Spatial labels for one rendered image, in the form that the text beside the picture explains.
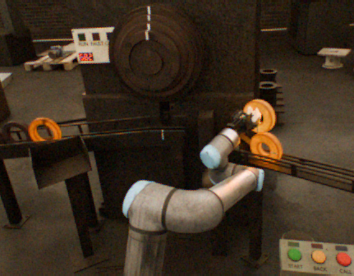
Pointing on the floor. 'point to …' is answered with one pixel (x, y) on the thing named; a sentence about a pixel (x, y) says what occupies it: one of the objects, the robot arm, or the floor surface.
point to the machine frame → (117, 167)
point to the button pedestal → (301, 267)
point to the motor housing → (218, 236)
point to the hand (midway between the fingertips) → (258, 112)
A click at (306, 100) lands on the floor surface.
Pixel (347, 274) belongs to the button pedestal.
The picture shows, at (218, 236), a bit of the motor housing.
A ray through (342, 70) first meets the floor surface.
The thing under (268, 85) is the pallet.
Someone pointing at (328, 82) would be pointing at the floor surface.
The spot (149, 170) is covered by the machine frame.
